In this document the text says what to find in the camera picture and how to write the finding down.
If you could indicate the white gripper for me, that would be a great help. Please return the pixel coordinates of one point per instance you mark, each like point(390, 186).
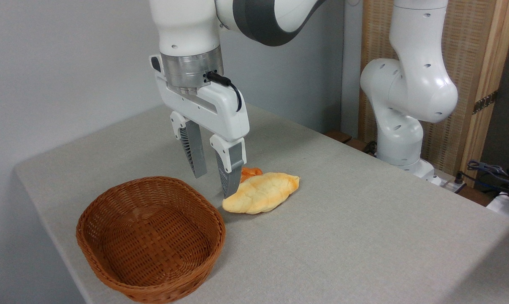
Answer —
point(220, 112)

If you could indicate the golden twisted bread roll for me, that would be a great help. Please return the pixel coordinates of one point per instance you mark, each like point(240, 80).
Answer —
point(263, 192)

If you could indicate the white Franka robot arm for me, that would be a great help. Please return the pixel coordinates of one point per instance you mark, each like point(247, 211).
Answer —
point(408, 84)

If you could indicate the brown wicker basket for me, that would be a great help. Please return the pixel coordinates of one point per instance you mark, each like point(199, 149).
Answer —
point(151, 240)

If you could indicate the brown wooden board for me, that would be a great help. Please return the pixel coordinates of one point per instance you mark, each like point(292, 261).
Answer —
point(343, 138)

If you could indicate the metal screen hinge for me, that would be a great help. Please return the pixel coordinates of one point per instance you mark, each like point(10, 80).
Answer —
point(485, 101)

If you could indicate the wooden woven folding screen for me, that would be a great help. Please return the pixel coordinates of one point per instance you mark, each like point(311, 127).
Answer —
point(469, 42)

